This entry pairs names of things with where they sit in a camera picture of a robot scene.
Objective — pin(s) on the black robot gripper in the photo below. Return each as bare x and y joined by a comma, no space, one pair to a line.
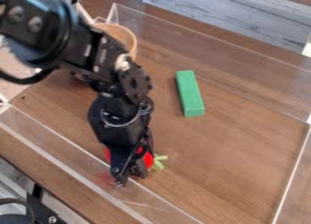
120,125

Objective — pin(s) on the red plush tomato toy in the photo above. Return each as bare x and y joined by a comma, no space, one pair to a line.
152,161

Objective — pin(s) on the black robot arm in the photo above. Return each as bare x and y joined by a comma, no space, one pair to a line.
48,36

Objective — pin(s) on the green rectangular block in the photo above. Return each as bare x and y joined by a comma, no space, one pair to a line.
189,94

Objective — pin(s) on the clear acrylic table barrier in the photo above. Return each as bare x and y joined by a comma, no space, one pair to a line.
239,166

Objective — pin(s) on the wooden bowl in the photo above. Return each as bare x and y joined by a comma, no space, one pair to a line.
122,35

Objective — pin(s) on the black clamp bracket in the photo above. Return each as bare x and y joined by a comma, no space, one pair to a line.
42,214

